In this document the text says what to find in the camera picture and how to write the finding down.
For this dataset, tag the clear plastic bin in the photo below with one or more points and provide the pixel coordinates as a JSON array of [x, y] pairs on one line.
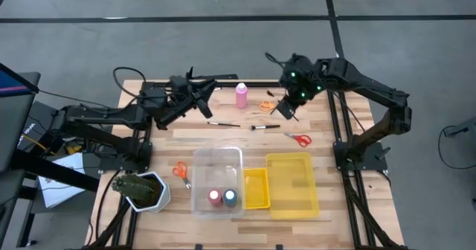
[[217, 168]]

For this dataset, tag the wide-headed black paintbrush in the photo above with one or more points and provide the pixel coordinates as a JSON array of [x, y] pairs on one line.
[[266, 127]]

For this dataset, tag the pink paint bottle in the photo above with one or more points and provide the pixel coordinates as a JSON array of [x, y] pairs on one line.
[[241, 97]]

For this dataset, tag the small orange scissors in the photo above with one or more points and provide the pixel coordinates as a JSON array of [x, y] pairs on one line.
[[266, 106]]

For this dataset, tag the white paper sheet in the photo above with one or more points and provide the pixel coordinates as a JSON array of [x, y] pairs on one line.
[[59, 194]]

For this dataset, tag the black equipment box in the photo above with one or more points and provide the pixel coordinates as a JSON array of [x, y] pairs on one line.
[[41, 118]]

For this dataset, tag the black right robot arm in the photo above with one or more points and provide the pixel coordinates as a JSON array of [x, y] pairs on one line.
[[372, 90]]

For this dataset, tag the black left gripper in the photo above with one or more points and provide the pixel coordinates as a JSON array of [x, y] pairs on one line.
[[178, 101]]

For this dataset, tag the black metal support bar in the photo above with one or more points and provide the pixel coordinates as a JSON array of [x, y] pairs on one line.
[[56, 172]]

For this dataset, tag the small yellow slotted basket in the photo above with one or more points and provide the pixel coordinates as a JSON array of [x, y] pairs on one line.
[[256, 188]]

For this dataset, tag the black computer monitor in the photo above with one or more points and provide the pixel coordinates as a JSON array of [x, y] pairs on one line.
[[15, 123]]

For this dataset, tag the red paint bottle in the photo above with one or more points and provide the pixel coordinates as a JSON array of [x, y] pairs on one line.
[[215, 197]]

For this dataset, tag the dark blue paint bottle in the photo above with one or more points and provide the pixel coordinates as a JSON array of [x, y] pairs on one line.
[[230, 197]]

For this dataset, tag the black aluminium table frame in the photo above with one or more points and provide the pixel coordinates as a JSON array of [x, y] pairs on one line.
[[260, 84]]

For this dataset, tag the dark grey desk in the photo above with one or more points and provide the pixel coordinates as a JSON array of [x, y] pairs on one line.
[[9, 190]]

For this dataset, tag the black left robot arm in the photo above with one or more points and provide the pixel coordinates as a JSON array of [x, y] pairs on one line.
[[111, 114]]

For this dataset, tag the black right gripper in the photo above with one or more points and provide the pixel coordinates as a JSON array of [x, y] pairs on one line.
[[288, 110]]

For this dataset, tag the green cactus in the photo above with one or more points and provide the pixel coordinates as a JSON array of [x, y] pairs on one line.
[[134, 186]]

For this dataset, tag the white hexagonal plant pot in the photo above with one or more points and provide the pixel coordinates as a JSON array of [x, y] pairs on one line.
[[163, 199]]

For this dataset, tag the large translucent yellow bin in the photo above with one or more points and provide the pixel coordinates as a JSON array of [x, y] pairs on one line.
[[292, 186]]

